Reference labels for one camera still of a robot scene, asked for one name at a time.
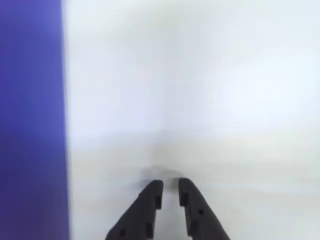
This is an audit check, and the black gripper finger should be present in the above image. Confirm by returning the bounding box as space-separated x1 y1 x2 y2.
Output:
178 177 231 240
104 179 165 240

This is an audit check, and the blue rectangular plastic box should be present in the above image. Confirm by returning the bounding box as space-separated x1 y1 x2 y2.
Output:
0 0 73 240

